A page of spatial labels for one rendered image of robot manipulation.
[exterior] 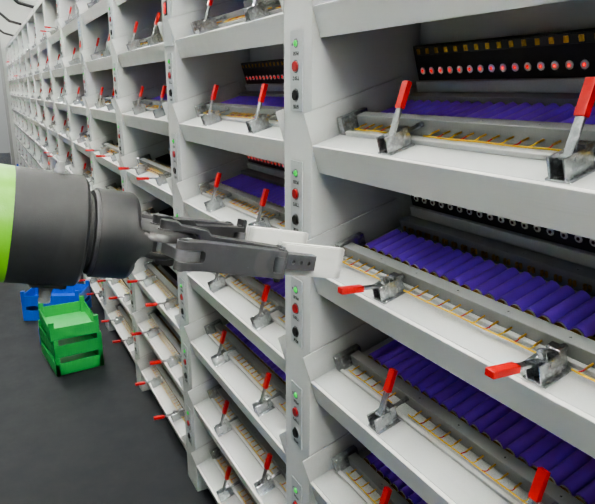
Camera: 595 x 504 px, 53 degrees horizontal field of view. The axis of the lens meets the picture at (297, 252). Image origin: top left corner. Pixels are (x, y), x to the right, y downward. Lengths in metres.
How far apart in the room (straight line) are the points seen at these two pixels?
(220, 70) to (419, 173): 0.97
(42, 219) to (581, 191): 0.44
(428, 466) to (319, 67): 0.59
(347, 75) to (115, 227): 0.56
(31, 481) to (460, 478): 1.57
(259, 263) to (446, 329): 0.31
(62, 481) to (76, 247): 1.67
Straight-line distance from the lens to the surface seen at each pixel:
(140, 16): 2.29
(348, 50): 0.96
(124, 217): 0.50
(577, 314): 0.71
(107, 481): 2.07
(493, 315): 0.73
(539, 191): 0.60
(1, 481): 2.19
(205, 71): 1.60
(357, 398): 0.98
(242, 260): 0.50
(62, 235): 0.48
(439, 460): 0.85
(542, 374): 0.64
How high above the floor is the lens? 1.18
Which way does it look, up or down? 15 degrees down
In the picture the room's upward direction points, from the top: straight up
